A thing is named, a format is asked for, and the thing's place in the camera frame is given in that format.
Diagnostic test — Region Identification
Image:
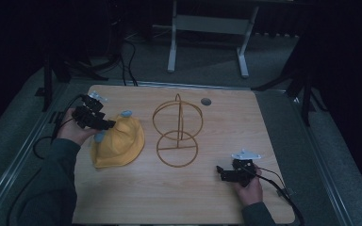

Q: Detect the grey cable connector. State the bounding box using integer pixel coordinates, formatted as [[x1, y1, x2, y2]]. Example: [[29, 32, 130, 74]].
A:
[[277, 186, 297, 198]]

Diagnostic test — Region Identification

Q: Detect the yellow cloth hat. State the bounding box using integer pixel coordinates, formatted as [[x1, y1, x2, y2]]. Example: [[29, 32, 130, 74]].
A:
[[90, 114, 146, 170]]

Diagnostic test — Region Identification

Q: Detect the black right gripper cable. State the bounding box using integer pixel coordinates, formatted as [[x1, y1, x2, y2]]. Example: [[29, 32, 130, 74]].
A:
[[248, 165, 306, 226]]

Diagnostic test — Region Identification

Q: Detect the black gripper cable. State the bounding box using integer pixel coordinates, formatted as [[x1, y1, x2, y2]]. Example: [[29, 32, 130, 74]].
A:
[[32, 93, 86, 160], [248, 165, 306, 226]]

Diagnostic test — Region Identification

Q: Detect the black floor cable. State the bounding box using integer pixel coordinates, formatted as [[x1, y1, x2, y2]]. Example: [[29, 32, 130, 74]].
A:
[[118, 38, 140, 88]]

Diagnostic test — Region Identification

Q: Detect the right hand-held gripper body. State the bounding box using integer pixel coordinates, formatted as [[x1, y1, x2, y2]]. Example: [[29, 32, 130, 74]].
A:
[[228, 149, 262, 188]]

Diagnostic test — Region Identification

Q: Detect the white desk frame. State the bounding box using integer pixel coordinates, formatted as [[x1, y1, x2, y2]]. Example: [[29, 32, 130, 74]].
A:
[[166, 0, 261, 79]]

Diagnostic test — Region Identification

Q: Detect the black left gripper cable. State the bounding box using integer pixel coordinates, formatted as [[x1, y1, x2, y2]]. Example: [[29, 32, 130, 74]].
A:
[[32, 93, 86, 160]]

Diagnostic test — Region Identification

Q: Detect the person's right hand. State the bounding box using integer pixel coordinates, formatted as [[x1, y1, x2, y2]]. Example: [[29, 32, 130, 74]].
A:
[[232, 165, 264, 208]]

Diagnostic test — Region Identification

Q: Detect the person's left hand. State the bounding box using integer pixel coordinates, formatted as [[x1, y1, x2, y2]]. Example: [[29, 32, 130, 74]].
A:
[[56, 107, 102, 147]]

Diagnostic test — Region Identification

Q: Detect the gold wire hat stand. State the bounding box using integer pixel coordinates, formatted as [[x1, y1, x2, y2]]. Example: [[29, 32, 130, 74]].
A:
[[152, 92, 205, 169]]

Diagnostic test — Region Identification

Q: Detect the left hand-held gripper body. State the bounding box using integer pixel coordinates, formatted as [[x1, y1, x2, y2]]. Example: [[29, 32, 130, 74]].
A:
[[72, 90, 117, 131]]

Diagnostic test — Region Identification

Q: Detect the black metal stand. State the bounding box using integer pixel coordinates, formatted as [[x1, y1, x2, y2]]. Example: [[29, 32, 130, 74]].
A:
[[34, 43, 110, 113], [250, 31, 330, 127]]

